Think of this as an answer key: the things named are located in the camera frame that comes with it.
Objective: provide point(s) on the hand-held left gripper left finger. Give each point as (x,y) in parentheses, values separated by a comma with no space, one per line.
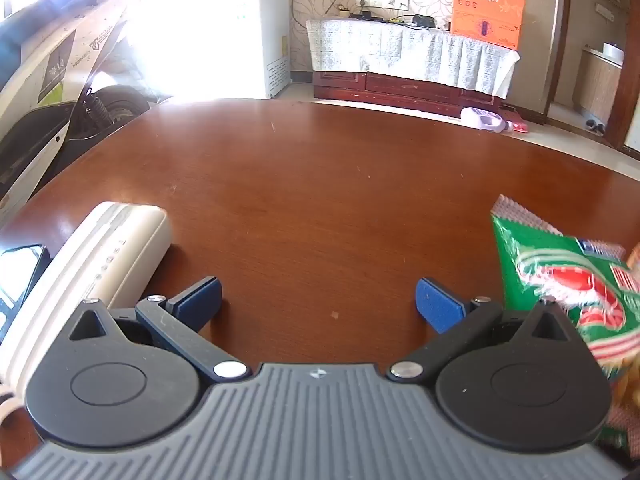
(205,300)

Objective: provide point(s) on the white pot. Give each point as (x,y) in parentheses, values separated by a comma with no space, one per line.
(614,54)

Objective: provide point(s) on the black smartphone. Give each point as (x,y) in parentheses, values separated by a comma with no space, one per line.
(17,275)

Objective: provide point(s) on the white wall socket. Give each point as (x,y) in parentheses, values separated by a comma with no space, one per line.
(400,3)
(367,1)

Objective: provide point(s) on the white and purple bottle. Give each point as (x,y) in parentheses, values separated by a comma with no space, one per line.
(482,119)

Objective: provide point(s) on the dark wooden TV cabinet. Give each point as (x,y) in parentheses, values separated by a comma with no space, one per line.
(400,90)

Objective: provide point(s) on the white ribbed power bank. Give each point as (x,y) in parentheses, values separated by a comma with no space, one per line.
(100,255)

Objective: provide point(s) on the cabinet with lace cloth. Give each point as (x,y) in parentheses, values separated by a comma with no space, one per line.
(400,50)

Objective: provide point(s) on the wooden kitchen counter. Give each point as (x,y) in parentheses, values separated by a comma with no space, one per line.
(595,85)

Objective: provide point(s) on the green snack packet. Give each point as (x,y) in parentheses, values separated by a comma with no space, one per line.
(560,275)

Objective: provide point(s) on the orange cardboard box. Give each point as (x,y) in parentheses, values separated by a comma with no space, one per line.
(485,10)

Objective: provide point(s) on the black set-top box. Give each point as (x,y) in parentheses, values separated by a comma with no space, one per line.
(425,21)

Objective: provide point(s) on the red floor item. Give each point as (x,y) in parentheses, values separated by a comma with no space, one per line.
(520,127)

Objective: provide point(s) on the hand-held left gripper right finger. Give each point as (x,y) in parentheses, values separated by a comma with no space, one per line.
(437,305)

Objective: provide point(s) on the white wall-mounted box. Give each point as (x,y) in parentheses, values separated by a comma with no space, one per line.
(605,12)

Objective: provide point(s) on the black power strip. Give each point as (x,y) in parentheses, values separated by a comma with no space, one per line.
(367,15)

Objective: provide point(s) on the white electric scooter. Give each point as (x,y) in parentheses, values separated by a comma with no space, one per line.
(40,60)

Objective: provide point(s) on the white chest freezer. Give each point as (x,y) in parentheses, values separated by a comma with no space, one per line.
(250,35)

